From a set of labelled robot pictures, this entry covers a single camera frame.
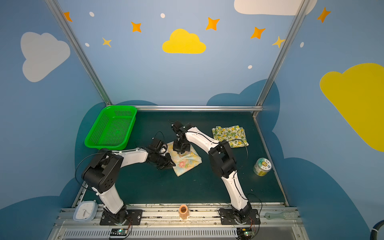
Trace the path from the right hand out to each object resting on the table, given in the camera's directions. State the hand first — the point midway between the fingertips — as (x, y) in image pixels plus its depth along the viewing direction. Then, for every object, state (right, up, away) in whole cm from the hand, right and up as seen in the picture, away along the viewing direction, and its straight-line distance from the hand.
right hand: (177, 151), depth 92 cm
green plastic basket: (-52, +13, +19) cm, 57 cm away
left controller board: (-26, -36, -22) cm, 50 cm away
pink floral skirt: (+5, -7, +1) cm, 8 cm away
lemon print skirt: (+40, +9, +13) cm, 43 cm away
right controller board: (+35, -37, -21) cm, 55 cm away
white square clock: (-44, -27, -19) cm, 55 cm away
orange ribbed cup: (+6, -23, -27) cm, 36 cm away
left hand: (0, -9, -2) cm, 9 cm away
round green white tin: (+50, -8, -8) cm, 51 cm away
